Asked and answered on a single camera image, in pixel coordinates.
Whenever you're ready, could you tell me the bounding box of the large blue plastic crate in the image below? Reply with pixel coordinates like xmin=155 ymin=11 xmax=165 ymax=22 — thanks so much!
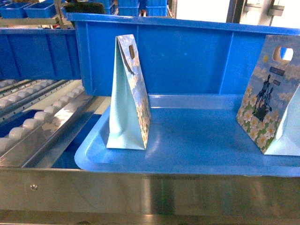
xmin=67 ymin=13 xmax=300 ymax=96

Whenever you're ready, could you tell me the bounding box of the steel rack front rail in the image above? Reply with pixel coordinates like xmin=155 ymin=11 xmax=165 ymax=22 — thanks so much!
xmin=0 ymin=168 xmax=300 ymax=219

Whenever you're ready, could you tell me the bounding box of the black office chair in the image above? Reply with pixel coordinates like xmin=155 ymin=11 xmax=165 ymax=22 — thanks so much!
xmin=63 ymin=1 xmax=105 ymax=14

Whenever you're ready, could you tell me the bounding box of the flower gift bag with figures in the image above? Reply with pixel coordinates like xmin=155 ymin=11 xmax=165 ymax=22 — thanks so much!
xmin=236 ymin=35 xmax=300 ymax=156

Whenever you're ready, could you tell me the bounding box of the flower gift bag side view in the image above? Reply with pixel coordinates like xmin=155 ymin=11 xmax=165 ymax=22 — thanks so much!
xmin=106 ymin=34 xmax=151 ymax=150

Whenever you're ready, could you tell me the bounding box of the white roller conveyor track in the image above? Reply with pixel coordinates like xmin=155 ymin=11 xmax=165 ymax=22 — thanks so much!
xmin=0 ymin=85 xmax=84 ymax=155

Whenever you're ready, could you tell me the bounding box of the light blue plastic tray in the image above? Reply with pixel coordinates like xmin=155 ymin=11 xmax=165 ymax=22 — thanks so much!
xmin=75 ymin=94 xmax=300 ymax=177

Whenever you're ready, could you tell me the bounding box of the blue crate at left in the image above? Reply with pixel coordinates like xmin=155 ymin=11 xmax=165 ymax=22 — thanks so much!
xmin=0 ymin=28 xmax=81 ymax=80

